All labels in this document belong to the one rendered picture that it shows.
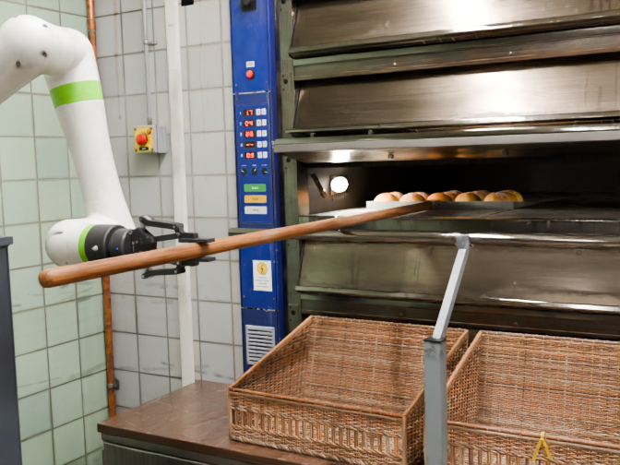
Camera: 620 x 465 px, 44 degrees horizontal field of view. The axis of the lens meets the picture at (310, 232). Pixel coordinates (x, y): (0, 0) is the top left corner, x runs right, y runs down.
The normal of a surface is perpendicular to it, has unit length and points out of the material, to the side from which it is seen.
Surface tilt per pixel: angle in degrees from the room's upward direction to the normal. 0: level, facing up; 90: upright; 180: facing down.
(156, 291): 90
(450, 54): 90
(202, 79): 90
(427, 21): 70
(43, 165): 90
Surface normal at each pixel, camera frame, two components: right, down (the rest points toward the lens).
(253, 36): -0.50, 0.10
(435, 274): -0.47, -0.25
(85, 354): 0.87, 0.02
